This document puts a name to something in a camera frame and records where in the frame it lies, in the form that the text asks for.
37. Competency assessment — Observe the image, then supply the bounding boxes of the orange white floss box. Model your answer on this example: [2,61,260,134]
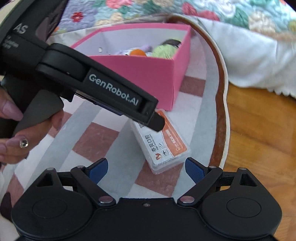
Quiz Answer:
[130,109,191,175]

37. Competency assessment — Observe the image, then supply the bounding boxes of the orange makeup sponge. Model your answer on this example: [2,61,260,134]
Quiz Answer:
[129,49,147,57]

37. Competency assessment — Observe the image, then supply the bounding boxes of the purple Kuromi plush toy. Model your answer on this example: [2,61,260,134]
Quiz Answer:
[114,45,153,57]

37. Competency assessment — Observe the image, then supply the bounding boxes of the green yarn ball black label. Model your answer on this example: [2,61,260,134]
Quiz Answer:
[152,39,181,59]

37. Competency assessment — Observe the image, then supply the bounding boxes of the left hand painted nails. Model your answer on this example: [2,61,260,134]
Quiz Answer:
[1,88,64,165]

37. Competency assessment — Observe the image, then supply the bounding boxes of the checkered rug brown border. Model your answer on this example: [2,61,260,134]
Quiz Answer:
[1,16,230,223]

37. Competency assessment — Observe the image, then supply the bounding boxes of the pink cardboard box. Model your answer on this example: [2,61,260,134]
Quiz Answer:
[71,23,191,111]

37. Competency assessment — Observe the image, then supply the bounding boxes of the pink fuzzy sleeve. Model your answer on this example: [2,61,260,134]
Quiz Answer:
[0,216,19,241]

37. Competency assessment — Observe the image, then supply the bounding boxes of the floral quilted bedspread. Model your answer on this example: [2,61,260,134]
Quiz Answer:
[49,1,295,97]

